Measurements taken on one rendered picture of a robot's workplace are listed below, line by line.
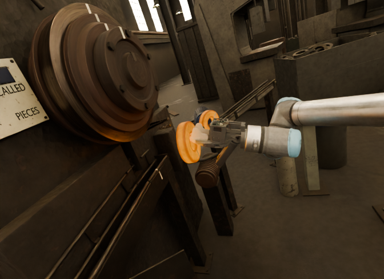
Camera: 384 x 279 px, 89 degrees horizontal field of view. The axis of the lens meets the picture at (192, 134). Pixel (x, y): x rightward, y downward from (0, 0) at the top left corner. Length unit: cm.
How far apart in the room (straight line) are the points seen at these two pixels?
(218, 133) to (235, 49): 272
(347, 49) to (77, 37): 266
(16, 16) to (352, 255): 165
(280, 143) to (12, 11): 87
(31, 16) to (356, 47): 281
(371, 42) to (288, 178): 196
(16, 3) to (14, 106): 32
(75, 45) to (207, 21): 291
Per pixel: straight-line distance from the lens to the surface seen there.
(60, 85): 61
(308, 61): 268
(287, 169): 149
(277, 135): 66
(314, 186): 166
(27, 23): 85
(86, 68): 64
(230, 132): 66
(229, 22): 332
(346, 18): 443
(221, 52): 339
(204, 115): 118
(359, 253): 140
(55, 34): 67
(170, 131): 102
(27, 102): 71
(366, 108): 66
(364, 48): 300
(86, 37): 69
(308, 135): 144
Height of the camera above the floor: 110
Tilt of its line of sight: 21 degrees down
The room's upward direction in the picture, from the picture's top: 18 degrees counter-clockwise
